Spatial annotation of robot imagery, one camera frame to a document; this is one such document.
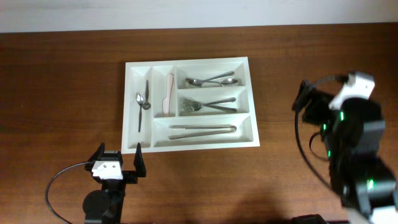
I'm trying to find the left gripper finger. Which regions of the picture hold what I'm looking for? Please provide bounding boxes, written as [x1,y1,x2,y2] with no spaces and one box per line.
[88,142,105,162]
[134,143,146,177]

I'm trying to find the small steel teaspoon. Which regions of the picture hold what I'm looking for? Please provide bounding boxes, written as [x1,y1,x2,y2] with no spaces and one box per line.
[143,80,151,110]

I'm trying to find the small dark steel fork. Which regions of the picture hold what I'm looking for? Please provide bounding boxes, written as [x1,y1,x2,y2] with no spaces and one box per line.
[136,93,145,132]

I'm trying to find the pink plastic knife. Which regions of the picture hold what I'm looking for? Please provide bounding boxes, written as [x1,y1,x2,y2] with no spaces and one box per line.
[162,73,174,116]

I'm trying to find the long steel tongs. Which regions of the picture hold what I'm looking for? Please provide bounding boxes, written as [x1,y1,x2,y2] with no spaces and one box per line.
[168,124,237,140]

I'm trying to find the steel spoon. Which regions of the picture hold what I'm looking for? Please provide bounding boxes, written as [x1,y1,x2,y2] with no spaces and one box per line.
[185,71,235,88]
[202,78,239,86]

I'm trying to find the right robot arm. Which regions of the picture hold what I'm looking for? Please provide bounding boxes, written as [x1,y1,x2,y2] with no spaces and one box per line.
[292,71,397,223]

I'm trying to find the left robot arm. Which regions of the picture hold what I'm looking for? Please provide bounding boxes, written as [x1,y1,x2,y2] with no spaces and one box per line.
[83,143,147,223]

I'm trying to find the steel fork in tray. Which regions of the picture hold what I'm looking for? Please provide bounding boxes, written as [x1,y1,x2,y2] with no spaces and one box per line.
[182,104,238,113]

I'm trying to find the white plastic cutlery tray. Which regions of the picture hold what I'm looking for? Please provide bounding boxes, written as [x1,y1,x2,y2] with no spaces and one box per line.
[121,57,260,154]

